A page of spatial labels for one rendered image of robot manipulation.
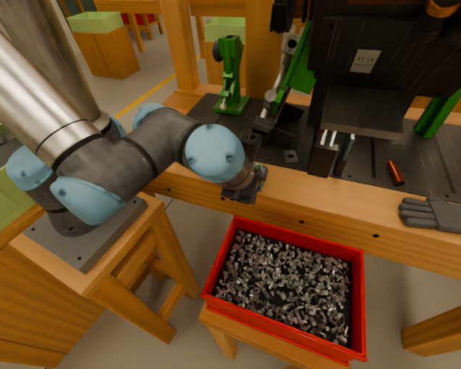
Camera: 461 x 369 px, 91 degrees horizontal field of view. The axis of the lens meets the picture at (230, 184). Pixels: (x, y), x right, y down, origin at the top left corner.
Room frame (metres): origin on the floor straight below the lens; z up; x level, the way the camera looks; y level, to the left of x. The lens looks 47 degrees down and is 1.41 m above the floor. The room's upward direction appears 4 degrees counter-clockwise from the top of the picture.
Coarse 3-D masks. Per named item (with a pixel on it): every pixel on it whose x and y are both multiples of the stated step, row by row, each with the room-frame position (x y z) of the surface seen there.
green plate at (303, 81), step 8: (304, 32) 0.62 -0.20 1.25; (304, 40) 0.62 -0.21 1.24; (296, 48) 0.63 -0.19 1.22; (304, 48) 0.63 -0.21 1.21; (296, 56) 0.62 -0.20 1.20; (304, 56) 0.63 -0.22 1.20; (296, 64) 0.64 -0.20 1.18; (304, 64) 0.63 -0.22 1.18; (288, 72) 0.63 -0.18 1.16; (296, 72) 0.63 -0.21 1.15; (304, 72) 0.63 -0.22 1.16; (312, 72) 0.62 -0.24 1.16; (288, 80) 0.63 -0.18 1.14; (296, 80) 0.63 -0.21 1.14; (304, 80) 0.62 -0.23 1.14; (312, 80) 0.62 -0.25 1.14; (296, 88) 0.63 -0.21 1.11; (304, 88) 0.62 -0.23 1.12
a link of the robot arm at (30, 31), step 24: (0, 0) 0.46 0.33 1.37; (24, 0) 0.47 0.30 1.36; (48, 0) 0.51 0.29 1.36; (24, 24) 0.46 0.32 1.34; (48, 24) 0.48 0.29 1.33; (24, 48) 0.46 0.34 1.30; (48, 48) 0.47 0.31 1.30; (48, 72) 0.47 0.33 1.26; (72, 72) 0.49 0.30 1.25; (72, 96) 0.48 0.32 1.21; (96, 120) 0.50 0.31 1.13
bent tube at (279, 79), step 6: (288, 36) 0.73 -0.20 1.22; (294, 36) 0.74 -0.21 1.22; (300, 36) 0.73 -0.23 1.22; (288, 42) 0.74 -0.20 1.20; (294, 42) 0.74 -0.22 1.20; (282, 48) 0.71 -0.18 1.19; (288, 48) 0.71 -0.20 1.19; (294, 48) 0.71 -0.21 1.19; (288, 54) 0.73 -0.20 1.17; (282, 60) 0.79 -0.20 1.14; (288, 60) 0.76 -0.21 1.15; (282, 66) 0.78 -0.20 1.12; (288, 66) 0.78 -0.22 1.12; (282, 72) 0.78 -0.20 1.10; (276, 78) 0.79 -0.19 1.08; (282, 78) 0.78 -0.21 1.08; (276, 84) 0.77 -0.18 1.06; (276, 90) 0.76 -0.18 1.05; (264, 108) 0.72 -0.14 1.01; (264, 114) 0.70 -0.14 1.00
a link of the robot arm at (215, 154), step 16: (208, 128) 0.26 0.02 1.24; (224, 128) 0.26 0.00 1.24; (192, 144) 0.25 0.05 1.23; (208, 144) 0.24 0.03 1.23; (224, 144) 0.24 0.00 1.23; (240, 144) 0.26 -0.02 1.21; (192, 160) 0.23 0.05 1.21; (208, 160) 0.22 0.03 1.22; (224, 160) 0.22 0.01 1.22; (240, 160) 0.24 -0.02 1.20; (208, 176) 0.21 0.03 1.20; (224, 176) 0.22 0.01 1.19; (240, 176) 0.25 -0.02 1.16
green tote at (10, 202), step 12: (0, 168) 0.56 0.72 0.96; (0, 180) 0.54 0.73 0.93; (0, 192) 0.52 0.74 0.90; (12, 192) 0.54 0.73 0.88; (24, 192) 0.56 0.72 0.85; (0, 204) 0.49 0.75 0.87; (12, 204) 0.51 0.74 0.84; (24, 204) 0.53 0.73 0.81; (0, 216) 0.47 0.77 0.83; (12, 216) 0.49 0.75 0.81; (0, 228) 0.45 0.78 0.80
